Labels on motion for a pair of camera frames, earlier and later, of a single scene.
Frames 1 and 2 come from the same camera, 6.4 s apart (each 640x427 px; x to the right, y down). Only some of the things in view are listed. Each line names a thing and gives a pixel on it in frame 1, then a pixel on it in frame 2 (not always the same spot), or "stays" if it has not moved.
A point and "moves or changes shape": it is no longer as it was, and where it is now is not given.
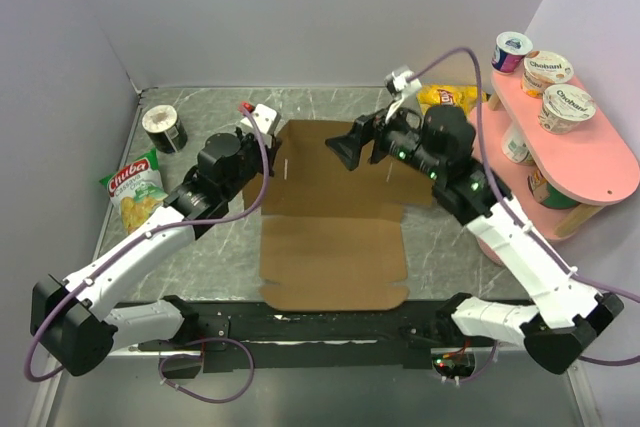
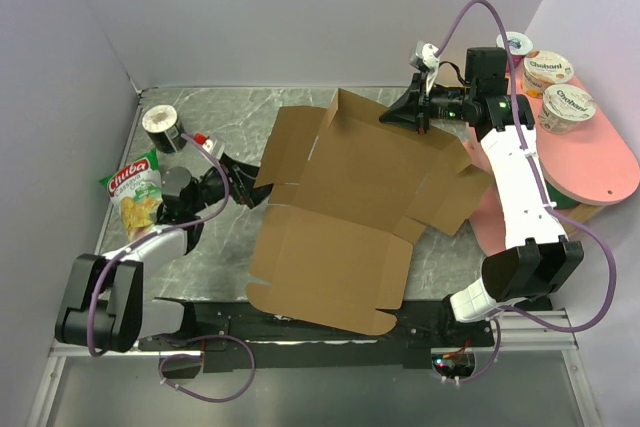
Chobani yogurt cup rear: (541, 69) stays
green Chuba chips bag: (137, 189) stays
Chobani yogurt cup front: (564, 107) stays
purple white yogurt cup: (510, 49) stays
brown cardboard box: (332, 237) moves or changes shape
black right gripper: (366, 127) -> (413, 109)
